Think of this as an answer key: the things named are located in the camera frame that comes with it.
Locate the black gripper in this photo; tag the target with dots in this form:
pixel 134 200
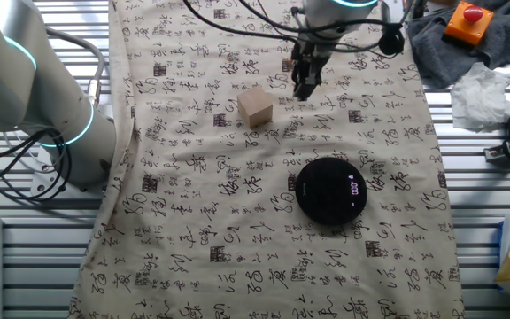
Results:
pixel 310 59

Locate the wooden block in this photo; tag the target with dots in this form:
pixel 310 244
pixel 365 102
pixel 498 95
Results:
pixel 255 108

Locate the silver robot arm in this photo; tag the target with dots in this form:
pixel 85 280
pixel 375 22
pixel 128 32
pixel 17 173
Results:
pixel 16 88

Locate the black round digital scale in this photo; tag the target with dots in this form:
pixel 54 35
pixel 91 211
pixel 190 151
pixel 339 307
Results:
pixel 326 190

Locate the beige calligraphy print cloth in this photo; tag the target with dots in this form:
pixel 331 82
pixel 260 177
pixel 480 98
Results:
pixel 193 199

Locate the orange emergency stop box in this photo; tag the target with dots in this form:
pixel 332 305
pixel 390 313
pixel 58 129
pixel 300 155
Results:
pixel 467 28

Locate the crumpled white tissue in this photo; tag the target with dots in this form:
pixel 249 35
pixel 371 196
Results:
pixel 481 97

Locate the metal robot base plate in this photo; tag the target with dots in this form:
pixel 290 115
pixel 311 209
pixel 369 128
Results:
pixel 42 184

